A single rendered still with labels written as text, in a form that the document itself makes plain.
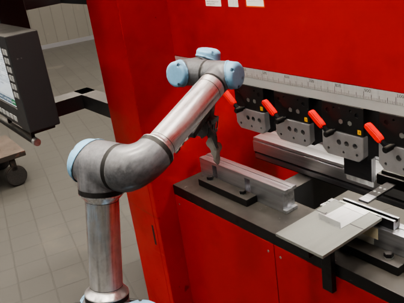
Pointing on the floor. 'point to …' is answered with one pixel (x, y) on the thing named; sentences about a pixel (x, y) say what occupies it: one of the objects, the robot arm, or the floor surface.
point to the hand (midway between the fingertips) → (195, 160)
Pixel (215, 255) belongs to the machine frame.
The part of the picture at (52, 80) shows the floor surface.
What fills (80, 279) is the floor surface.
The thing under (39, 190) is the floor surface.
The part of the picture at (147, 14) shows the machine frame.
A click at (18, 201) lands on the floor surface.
